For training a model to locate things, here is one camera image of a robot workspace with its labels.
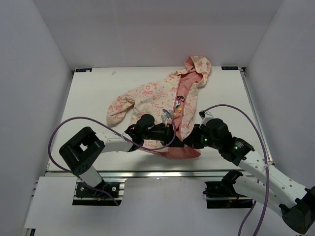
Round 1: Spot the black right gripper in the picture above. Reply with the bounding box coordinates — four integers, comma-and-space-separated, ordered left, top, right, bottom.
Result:
183, 124, 221, 150

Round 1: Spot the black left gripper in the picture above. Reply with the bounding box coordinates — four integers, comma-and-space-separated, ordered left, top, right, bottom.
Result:
142, 123, 184, 148

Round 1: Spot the pink cream printed hooded jacket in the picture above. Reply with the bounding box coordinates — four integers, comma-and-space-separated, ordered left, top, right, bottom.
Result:
106, 56, 213, 160

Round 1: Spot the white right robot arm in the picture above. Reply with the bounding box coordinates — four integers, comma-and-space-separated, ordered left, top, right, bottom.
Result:
183, 118, 315, 235

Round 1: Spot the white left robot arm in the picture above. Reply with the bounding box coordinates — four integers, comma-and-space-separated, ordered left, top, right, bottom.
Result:
59, 114, 184, 196

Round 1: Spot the blue label sticker right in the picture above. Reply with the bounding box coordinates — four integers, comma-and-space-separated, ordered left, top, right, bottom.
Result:
221, 66, 239, 70

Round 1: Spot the blue label sticker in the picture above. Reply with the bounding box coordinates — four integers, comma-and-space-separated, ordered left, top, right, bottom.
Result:
75, 68, 92, 73
221, 66, 239, 70

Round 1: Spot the blue label sticker left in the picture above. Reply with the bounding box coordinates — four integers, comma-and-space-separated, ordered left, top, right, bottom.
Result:
75, 68, 92, 73

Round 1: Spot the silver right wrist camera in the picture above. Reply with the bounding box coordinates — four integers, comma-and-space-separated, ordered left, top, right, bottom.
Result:
199, 110, 214, 126

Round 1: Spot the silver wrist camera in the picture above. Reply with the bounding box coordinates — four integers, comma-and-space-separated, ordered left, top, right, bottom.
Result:
199, 110, 214, 126
161, 109, 174, 126

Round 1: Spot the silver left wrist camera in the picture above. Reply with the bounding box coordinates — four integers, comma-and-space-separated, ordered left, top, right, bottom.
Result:
161, 109, 174, 126

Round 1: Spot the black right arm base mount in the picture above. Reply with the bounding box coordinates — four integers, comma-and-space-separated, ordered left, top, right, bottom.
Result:
202, 170, 253, 209

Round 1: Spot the aluminium right table rail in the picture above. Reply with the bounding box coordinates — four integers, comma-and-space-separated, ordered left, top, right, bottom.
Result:
239, 67, 274, 164

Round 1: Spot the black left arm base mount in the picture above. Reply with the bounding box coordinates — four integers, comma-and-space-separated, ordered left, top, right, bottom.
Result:
72, 179, 125, 207

